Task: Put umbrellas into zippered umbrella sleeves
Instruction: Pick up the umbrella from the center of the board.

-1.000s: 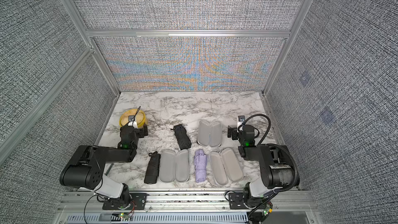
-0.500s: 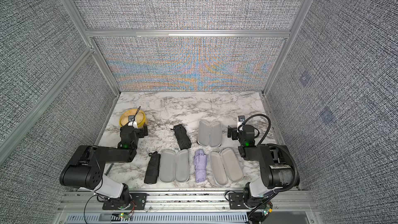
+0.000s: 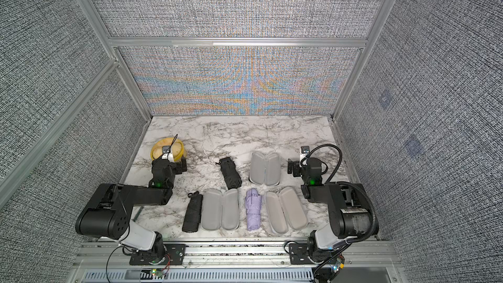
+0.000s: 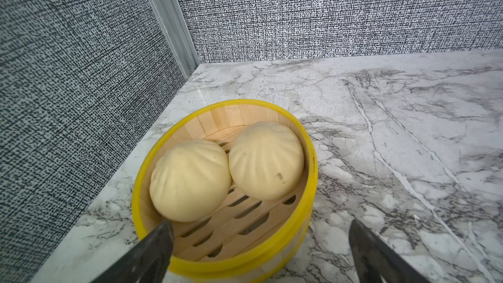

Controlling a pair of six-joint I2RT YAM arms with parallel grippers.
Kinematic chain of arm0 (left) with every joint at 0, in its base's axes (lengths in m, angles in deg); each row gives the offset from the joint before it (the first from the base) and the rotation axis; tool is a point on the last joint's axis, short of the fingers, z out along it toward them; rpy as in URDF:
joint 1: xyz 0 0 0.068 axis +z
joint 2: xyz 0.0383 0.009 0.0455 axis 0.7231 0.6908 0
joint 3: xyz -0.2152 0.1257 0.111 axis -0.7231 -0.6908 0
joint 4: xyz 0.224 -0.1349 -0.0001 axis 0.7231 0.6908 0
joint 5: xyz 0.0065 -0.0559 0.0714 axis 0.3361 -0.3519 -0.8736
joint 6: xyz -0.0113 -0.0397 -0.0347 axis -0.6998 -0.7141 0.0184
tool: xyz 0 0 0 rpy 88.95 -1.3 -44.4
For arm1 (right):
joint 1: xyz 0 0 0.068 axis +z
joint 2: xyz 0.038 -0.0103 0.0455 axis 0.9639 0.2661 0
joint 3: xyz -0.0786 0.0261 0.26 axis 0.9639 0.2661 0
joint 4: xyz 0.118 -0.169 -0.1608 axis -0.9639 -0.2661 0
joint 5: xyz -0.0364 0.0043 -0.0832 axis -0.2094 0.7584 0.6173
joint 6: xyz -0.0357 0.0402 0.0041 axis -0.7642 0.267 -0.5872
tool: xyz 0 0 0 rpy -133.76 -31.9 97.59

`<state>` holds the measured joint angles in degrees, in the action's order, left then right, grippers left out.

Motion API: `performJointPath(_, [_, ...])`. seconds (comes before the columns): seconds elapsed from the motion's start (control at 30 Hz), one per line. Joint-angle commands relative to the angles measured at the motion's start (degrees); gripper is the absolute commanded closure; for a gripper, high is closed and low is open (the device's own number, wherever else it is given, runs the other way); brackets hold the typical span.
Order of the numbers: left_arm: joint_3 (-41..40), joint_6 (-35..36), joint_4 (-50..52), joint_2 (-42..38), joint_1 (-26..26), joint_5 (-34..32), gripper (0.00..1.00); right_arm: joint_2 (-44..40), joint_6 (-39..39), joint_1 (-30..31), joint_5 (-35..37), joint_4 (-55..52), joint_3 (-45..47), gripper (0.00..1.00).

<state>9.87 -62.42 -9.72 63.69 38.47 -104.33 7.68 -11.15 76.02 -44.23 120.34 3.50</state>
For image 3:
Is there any purple folded umbrella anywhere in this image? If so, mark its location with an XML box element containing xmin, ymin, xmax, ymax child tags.
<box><xmin>245</xmin><ymin>188</ymin><xmax>262</xmax><ymax>231</ymax></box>

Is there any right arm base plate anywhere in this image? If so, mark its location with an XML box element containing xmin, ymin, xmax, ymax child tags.
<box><xmin>286</xmin><ymin>242</ymin><xmax>314</xmax><ymax>265</ymax></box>

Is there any green handled tool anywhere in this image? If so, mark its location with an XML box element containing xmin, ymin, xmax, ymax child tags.
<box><xmin>132</xmin><ymin>206</ymin><xmax>143</xmax><ymax>221</ymax></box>

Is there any grey zippered case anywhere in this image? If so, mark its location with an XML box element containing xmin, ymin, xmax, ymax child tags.
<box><xmin>200</xmin><ymin>189</ymin><xmax>240</xmax><ymax>231</ymax></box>

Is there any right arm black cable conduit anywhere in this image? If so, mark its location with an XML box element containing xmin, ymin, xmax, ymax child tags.
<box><xmin>302</xmin><ymin>143</ymin><xmax>380</xmax><ymax>244</ymax></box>

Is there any grey open case back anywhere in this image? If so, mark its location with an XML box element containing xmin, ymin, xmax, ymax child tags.
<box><xmin>249</xmin><ymin>151</ymin><xmax>281</xmax><ymax>186</ymax></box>

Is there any grey open case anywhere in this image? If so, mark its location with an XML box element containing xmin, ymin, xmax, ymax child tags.
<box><xmin>265</xmin><ymin>187</ymin><xmax>309</xmax><ymax>235</ymax></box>
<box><xmin>249</xmin><ymin>151</ymin><xmax>281</xmax><ymax>186</ymax></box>

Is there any aluminium front rail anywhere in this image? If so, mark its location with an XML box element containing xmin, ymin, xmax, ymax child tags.
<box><xmin>71</xmin><ymin>238</ymin><xmax>402</xmax><ymax>270</ymax></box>

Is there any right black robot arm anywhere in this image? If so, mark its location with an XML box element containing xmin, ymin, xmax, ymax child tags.
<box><xmin>287</xmin><ymin>158</ymin><xmax>379</xmax><ymax>263</ymax></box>

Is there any white vented cable tray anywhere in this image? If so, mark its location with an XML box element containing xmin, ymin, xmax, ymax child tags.
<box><xmin>81</xmin><ymin>268</ymin><xmax>314</xmax><ymax>282</ymax></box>

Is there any grey open case right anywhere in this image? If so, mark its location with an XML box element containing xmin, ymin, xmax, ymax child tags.
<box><xmin>265</xmin><ymin>187</ymin><xmax>309</xmax><ymax>235</ymax></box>

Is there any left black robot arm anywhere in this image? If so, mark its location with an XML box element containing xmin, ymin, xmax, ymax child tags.
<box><xmin>75</xmin><ymin>156</ymin><xmax>187</xmax><ymax>265</ymax></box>

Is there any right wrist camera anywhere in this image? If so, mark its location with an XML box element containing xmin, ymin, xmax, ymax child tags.
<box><xmin>299</xmin><ymin>145</ymin><xmax>310</xmax><ymax>166</ymax></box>

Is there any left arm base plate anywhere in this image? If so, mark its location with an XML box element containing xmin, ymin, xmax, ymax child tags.
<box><xmin>129</xmin><ymin>244</ymin><xmax>187</xmax><ymax>266</ymax></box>

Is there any black umbrella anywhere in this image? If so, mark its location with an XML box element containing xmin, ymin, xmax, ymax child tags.
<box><xmin>182</xmin><ymin>191</ymin><xmax>203</xmax><ymax>233</ymax></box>
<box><xmin>218</xmin><ymin>157</ymin><xmax>242</xmax><ymax>189</ymax></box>

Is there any yellow bamboo steamer basket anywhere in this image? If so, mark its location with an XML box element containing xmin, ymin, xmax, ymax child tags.
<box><xmin>151</xmin><ymin>138</ymin><xmax>187</xmax><ymax>162</ymax></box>

